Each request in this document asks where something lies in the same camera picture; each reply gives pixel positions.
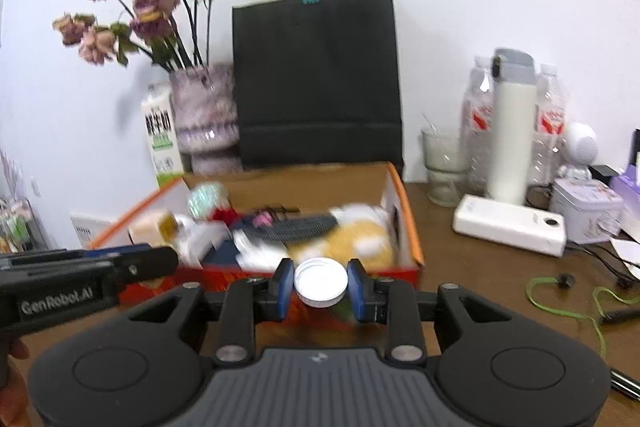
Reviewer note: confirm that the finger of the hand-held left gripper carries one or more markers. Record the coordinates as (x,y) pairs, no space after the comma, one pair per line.
(145,264)
(117,250)

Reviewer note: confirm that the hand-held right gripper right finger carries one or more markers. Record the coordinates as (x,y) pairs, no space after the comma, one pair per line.
(356,292)

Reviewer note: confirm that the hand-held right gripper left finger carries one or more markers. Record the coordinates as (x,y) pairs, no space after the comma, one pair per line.
(284,289)

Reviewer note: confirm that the white round bottle cap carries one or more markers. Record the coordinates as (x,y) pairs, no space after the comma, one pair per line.
(320,282)

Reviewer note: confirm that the white and yellow plush toy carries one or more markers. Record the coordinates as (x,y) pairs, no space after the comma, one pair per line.
(345,237)

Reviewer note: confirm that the navy fabric pouch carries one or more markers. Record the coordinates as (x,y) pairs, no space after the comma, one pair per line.
(220,257)

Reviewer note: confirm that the cardboard box with orange rim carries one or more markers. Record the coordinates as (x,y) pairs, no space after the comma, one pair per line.
(350,184)

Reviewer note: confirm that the person's left hand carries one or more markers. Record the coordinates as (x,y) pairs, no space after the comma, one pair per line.
(12,402)

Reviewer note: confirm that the white ribbed box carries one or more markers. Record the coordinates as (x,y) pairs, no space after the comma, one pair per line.
(92,229)

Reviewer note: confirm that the tan small box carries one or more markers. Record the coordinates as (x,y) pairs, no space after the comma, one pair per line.
(152,227)

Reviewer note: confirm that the white plastic packet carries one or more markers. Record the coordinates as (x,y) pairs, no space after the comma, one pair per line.
(260,252)

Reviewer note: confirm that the white crumpled packet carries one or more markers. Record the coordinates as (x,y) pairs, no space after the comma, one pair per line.
(200,239)

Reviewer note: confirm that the black comb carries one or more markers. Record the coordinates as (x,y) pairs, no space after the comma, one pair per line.
(300,227)

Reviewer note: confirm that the small pink item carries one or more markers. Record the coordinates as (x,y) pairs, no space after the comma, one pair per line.
(262,221)

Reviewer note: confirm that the clear display rack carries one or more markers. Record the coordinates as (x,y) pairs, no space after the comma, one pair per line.
(22,222)

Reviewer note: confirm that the small red item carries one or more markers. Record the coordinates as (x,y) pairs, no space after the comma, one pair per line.
(222,214)

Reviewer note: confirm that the white and green milk carton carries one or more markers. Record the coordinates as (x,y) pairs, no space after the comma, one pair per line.
(162,132)

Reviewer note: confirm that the clear glass cup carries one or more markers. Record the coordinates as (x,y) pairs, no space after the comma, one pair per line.
(445,167)

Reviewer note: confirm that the purple marbled vase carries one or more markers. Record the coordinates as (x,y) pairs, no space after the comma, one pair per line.
(205,117)

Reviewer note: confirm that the white power bank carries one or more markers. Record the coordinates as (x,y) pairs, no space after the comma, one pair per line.
(505,224)

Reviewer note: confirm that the clear water bottle red label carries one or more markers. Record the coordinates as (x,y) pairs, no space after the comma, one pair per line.
(550,122)
(477,122)

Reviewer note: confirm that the black paper bag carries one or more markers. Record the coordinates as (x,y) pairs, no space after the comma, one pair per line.
(320,72)

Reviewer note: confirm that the white thermos flask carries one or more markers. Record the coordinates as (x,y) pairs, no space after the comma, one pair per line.
(510,132)

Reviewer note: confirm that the white floral tin box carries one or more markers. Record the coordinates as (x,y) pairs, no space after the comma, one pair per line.
(585,209)

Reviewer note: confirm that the white round speaker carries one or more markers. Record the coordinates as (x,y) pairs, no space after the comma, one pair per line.
(580,147)

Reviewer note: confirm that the white paper sheet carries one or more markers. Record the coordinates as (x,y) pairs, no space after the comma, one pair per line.
(627,257)

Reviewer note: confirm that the black power adapter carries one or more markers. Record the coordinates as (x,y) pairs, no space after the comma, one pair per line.
(605,171)

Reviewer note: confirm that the black pen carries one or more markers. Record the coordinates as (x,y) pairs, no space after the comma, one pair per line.
(625,381)

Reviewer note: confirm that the purple tissue box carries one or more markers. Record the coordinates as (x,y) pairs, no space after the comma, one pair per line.
(627,187)

